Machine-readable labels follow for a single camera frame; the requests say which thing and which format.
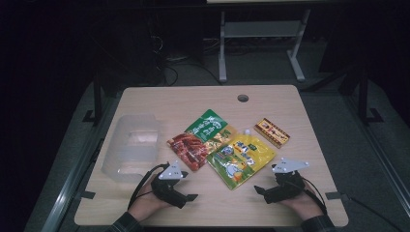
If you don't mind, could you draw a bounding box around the black floor cable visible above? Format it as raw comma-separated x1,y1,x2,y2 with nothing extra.
160,59,224,87

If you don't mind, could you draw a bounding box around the small red yellow box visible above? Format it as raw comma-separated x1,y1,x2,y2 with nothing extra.
252,117,291,150

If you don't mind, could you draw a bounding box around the white metal desk frame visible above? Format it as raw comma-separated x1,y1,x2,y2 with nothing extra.
218,8,312,83

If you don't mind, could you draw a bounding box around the black cable at bracket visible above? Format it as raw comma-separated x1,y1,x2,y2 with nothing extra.
349,195,405,232

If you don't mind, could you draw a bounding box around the left hand-held gripper cable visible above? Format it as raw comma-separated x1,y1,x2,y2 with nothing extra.
128,162,170,211

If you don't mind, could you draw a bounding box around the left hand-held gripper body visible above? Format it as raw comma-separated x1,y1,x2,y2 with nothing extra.
150,159,190,210

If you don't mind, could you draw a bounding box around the hand-held gripper cable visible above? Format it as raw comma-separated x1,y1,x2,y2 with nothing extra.
128,162,170,211
291,178,329,216

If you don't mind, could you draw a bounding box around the green red sauce packet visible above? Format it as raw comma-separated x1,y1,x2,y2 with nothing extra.
165,108,239,173

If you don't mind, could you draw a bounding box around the aluminium frame rail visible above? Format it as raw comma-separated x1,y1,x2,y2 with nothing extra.
342,95,410,209
40,95,122,232

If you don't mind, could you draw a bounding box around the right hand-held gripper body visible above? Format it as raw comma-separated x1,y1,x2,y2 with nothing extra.
264,157,310,205

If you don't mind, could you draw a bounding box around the grey table edge bracket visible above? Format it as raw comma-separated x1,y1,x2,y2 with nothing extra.
324,190,351,202
74,190,97,200

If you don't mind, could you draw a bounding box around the yellow spouted pouch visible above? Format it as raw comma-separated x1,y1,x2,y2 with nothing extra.
206,129,278,191

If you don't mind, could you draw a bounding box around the black metal stand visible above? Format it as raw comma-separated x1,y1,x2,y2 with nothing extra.
81,61,104,128
357,66,385,128

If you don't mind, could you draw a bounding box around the right hand-held gripper cable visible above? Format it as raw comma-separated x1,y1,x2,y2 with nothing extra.
291,178,329,216

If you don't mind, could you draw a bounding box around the clear plastic container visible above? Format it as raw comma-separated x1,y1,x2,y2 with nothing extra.
101,113,161,185

